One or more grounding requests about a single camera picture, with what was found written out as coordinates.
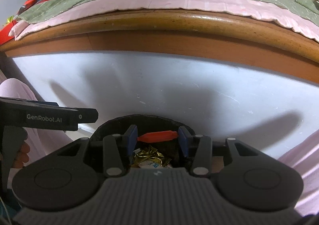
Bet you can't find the black trash bin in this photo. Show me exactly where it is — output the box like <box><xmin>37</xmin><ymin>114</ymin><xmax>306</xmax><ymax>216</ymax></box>
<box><xmin>89</xmin><ymin>114</ymin><xmax>197</xmax><ymax>169</ymax></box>

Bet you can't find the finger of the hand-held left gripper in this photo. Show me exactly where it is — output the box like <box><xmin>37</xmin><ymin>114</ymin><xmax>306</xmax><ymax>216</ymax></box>
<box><xmin>75</xmin><ymin>108</ymin><xmax>99</xmax><ymax>124</ymax></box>

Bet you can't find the silver blue plastic bag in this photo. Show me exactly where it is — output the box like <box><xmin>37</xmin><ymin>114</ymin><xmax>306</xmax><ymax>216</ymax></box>
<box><xmin>136</xmin><ymin>160</ymin><xmax>172</xmax><ymax>169</ymax></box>

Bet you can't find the person's left hand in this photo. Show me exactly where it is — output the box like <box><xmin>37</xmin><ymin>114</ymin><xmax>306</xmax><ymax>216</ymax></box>
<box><xmin>11</xmin><ymin>140</ymin><xmax>31</xmax><ymax>169</ymax></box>

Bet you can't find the wooden ledge trim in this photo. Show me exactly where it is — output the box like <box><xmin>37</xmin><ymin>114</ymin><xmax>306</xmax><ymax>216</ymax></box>
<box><xmin>0</xmin><ymin>7</ymin><xmax>319</xmax><ymax>83</ymax></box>

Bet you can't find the red thin object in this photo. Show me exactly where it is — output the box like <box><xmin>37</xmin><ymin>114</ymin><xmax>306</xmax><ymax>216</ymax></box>
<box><xmin>19</xmin><ymin>0</ymin><xmax>41</xmax><ymax>15</ymax></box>

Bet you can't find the red box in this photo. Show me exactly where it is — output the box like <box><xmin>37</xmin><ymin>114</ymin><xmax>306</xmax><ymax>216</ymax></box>
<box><xmin>0</xmin><ymin>22</ymin><xmax>17</xmax><ymax>44</ymax></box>

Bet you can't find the red sausage stick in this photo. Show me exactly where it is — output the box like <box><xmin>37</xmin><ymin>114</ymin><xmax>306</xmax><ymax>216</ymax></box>
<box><xmin>137</xmin><ymin>130</ymin><xmax>180</xmax><ymax>143</ymax></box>

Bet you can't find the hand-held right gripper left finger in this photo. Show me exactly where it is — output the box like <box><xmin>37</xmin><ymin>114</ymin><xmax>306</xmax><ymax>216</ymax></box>
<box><xmin>58</xmin><ymin>125</ymin><xmax>138</xmax><ymax>178</ymax></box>

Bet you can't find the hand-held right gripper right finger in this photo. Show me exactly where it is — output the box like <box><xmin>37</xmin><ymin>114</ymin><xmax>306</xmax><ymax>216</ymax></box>
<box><xmin>177</xmin><ymin>126</ymin><xmax>262</xmax><ymax>178</ymax></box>

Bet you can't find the pink blanket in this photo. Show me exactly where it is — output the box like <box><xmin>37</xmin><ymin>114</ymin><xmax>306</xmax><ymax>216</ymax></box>
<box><xmin>7</xmin><ymin>0</ymin><xmax>319</xmax><ymax>42</ymax></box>

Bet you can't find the person's right leg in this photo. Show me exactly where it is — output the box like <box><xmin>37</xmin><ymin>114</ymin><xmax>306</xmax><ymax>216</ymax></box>
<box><xmin>277</xmin><ymin>129</ymin><xmax>319</xmax><ymax>218</ymax></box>

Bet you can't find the gold foil wrapper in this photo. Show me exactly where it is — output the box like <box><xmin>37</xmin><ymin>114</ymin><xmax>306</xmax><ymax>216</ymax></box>
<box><xmin>131</xmin><ymin>144</ymin><xmax>165</xmax><ymax>166</ymax></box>

